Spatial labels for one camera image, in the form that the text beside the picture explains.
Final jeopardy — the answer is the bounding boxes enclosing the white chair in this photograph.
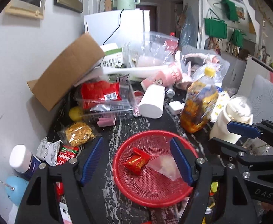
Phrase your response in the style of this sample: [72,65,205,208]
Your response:
[238,56,273,127]

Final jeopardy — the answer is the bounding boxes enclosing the blue round gadget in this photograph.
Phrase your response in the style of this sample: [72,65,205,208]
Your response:
[0,176,29,206]

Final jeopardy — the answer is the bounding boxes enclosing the white fridge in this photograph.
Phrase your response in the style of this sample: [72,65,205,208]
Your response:
[84,9,150,47]

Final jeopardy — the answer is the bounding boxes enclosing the white lid blue jar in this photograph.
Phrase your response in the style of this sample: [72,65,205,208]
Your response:
[9,145,41,176]

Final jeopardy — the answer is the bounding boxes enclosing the white tissue roll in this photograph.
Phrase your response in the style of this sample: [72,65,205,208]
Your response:
[138,84,165,119]

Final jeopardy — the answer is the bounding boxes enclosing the cream lidded pot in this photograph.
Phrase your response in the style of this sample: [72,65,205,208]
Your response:
[209,95,253,144]

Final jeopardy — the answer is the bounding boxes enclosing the lemon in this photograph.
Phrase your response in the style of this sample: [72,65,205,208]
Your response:
[69,106,84,122]

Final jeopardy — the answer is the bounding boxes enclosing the red bag in clear box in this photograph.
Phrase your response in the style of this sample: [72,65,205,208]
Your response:
[80,81,122,110]

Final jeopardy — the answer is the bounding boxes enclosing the iced tea bottle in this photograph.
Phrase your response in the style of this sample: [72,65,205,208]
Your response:
[180,67,218,133]

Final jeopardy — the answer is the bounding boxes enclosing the pink paper cup stack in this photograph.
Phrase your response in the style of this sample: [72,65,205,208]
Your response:
[141,63,182,91]

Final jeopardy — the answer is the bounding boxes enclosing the clear zip bag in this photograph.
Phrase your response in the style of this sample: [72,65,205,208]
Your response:
[147,155,181,181]

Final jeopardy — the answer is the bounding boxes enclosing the red long snack packet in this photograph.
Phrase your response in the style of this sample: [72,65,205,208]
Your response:
[56,145,79,199]

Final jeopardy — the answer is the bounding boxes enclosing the green tote bag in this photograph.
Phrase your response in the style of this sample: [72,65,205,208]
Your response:
[204,9,227,39]

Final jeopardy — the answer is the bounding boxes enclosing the yellow snack in clear bag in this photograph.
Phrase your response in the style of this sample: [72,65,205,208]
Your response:
[57,121,96,147]

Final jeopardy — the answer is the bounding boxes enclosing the cardboard box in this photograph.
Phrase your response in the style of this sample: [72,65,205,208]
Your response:
[27,33,105,111]

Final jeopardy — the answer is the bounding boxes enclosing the red plastic basket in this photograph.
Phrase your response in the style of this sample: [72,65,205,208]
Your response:
[113,130,198,208]

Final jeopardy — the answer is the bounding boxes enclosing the small red candy packet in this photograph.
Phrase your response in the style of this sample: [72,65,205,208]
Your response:
[123,147,151,176]

